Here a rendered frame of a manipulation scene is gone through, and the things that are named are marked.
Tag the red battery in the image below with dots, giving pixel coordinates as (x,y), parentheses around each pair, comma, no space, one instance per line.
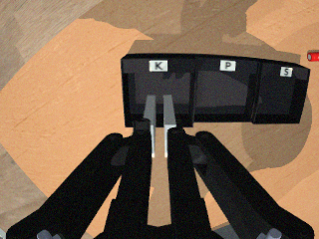
(313,57)

